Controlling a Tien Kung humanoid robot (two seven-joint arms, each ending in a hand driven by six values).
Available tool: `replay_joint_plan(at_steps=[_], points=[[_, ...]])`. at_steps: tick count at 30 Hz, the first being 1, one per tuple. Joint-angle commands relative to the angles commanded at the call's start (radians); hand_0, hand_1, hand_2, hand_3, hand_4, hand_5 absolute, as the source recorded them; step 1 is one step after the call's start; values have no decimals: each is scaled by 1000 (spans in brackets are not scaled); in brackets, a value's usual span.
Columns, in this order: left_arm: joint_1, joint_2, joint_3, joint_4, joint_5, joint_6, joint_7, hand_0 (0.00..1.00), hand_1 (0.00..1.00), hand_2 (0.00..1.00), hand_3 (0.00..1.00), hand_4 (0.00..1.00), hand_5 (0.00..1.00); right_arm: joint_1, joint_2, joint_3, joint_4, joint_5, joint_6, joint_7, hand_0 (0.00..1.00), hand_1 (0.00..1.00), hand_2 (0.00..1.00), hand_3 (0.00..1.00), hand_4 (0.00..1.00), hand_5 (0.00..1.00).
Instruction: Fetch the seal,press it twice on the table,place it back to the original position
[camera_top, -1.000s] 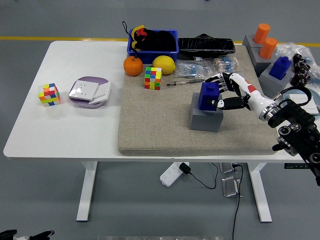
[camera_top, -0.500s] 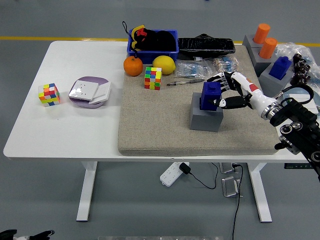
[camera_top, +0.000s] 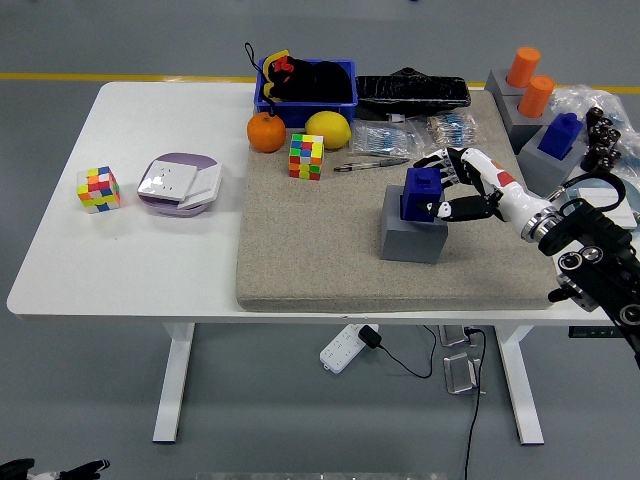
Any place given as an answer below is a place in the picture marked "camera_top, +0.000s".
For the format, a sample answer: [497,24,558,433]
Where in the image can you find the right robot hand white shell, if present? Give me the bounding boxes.
[412,146,550,232]

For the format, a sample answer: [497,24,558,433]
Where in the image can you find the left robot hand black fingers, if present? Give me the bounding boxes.
[0,458,110,480]

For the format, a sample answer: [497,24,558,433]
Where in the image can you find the blue seal stamp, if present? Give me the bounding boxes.
[537,113,583,161]
[399,167,447,223]

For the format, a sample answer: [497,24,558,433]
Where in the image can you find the grey square seal holder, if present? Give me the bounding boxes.
[517,123,587,199]
[379,184,449,264]

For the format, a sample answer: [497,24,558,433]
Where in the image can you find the grey cylinder holder block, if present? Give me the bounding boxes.
[483,68,521,96]
[497,92,556,154]

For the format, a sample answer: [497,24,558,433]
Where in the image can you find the clear bag of resistors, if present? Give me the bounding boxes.
[349,119,426,160]
[419,112,482,150]

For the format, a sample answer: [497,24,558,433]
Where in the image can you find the orange cylinder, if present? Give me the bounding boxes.
[517,75,555,119]
[507,46,541,87]

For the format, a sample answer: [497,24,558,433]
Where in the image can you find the dark brown knobs cluster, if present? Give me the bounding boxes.
[581,106,624,174]

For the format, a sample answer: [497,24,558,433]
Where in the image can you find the clear crumpled plastic bag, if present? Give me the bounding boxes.
[547,83,640,176]

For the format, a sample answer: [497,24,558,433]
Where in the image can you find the light blue plate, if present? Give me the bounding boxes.
[564,173,640,231]

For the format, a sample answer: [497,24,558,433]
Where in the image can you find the black keyboard in plastic wrap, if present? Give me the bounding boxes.
[354,65,472,115]

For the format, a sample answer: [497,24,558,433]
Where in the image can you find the black table control panel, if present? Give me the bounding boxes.
[567,325,624,340]

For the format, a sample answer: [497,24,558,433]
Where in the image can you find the white table leg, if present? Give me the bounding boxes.
[494,324,545,446]
[152,323,195,444]

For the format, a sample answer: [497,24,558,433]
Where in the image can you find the yellow lemon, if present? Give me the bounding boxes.
[304,110,353,150]

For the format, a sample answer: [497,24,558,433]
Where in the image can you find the black plug adapter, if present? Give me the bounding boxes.
[358,324,383,350]

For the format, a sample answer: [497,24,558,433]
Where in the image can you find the grey-brown mat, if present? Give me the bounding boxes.
[234,89,562,314]

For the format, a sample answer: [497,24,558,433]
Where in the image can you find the colourful puzzle cube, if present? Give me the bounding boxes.
[287,132,325,182]
[75,166,122,215]

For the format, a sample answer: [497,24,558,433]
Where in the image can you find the blue plastic bin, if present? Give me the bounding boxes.
[252,58,359,129]

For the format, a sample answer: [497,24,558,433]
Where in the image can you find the white power strip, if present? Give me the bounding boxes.
[319,323,380,374]

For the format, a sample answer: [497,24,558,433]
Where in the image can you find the orange fruit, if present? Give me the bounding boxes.
[245,111,287,154]

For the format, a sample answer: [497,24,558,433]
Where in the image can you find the white wall switch panel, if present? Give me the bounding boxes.
[577,187,640,231]
[177,163,223,210]

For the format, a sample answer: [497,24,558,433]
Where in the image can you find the metal bracket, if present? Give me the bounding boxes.
[443,351,484,397]
[438,324,476,347]

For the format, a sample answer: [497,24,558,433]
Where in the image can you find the thin black adapter cable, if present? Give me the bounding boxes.
[374,324,437,379]

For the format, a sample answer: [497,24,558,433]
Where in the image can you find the long black floor cable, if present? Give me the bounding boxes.
[462,327,487,480]

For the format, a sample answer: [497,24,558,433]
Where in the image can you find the yellow black toy with strap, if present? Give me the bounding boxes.
[243,42,297,119]

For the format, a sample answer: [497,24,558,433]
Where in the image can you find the white wall socket panel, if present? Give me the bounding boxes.
[136,160,199,203]

